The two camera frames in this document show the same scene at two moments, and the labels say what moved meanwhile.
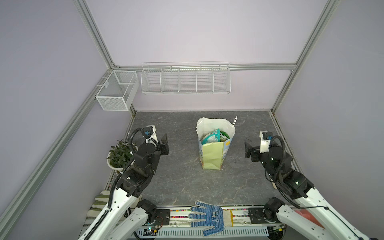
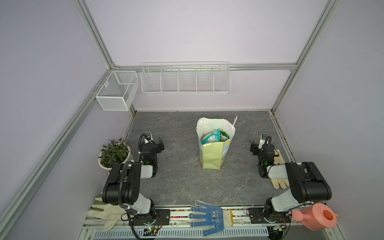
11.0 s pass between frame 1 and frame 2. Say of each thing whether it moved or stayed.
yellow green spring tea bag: stayed
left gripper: moved
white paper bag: stayed
